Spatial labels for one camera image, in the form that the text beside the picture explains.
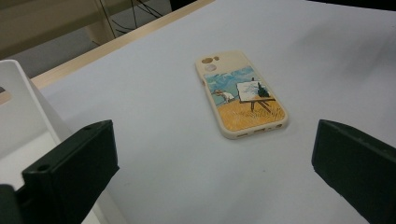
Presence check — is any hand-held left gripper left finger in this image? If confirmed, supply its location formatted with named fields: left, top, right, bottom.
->
left=15, top=119, right=120, bottom=224

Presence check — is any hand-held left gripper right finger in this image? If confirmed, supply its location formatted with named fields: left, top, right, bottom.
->
left=311, top=119, right=396, bottom=224

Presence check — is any white plastic bin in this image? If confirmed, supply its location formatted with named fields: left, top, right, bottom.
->
left=0, top=59, right=129, bottom=224

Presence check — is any beige painted phone case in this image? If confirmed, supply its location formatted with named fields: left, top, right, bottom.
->
left=194, top=50, right=289, bottom=140

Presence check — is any white table cover sheet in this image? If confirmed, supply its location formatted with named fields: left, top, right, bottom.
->
left=40, top=0, right=396, bottom=224

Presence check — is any black floor cables bundle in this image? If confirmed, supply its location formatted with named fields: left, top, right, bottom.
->
left=98, top=0, right=172, bottom=40

